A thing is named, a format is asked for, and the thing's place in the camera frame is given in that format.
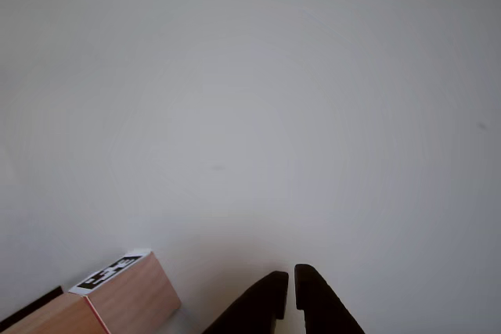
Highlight wooden cube with marker print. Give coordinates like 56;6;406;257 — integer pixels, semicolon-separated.
68;248;182;334

